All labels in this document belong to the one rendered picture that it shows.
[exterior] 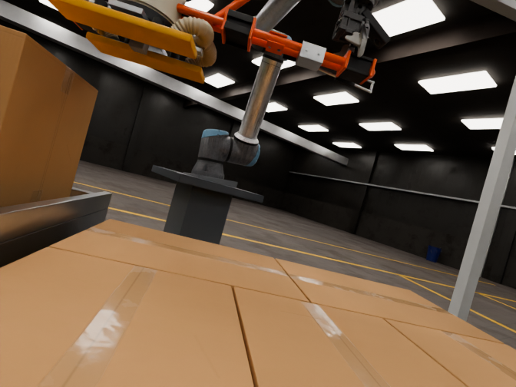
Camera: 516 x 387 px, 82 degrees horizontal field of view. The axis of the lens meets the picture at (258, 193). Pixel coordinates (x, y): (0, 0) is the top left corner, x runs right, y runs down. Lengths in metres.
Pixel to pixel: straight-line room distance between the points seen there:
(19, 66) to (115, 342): 0.58
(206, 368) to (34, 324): 0.21
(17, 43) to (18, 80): 0.07
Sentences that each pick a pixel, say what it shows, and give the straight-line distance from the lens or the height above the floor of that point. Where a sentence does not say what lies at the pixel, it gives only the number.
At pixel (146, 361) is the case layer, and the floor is 0.54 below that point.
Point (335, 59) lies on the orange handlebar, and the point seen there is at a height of 1.18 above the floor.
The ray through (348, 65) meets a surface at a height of 1.18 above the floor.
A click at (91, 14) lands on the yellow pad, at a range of 0.88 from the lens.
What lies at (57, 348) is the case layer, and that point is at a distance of 0.43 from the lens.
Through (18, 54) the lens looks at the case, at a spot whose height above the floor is 0.90.
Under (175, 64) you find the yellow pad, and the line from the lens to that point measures 0.98.
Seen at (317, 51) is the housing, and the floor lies 1.19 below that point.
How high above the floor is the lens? 0.77
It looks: 1 degrees down
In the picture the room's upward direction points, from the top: 16 degrees clockwise
